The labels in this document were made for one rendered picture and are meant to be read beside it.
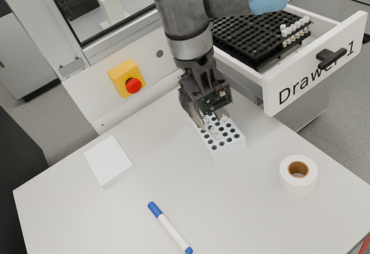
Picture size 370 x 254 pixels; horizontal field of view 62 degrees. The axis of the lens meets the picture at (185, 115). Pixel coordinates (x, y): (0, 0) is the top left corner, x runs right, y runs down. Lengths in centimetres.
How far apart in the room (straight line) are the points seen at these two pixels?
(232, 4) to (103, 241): 51
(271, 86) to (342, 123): 117
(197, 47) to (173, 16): 7
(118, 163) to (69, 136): 141
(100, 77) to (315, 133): 121
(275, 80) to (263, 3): 22
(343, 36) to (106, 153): 60
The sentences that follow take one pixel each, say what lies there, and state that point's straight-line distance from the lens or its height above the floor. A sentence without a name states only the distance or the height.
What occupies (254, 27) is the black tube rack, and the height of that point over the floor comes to 90.
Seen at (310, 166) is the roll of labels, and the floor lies 80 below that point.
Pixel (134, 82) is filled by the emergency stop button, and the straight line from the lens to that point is 76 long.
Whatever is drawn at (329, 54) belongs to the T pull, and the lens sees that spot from 69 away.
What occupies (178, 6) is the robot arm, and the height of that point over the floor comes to 113.
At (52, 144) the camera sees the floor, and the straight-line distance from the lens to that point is 219.
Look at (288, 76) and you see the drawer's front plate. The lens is 66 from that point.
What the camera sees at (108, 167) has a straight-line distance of 76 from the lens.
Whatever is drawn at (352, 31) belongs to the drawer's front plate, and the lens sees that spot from 77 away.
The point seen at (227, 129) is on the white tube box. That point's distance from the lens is 71.
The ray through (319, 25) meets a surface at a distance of 84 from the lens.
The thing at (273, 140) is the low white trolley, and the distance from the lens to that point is 72.
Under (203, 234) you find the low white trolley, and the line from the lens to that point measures 63.
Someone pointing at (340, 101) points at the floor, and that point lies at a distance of 189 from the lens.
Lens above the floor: 133
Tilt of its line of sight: 45 degrees down
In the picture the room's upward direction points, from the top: 19 degrees counter-clockwise
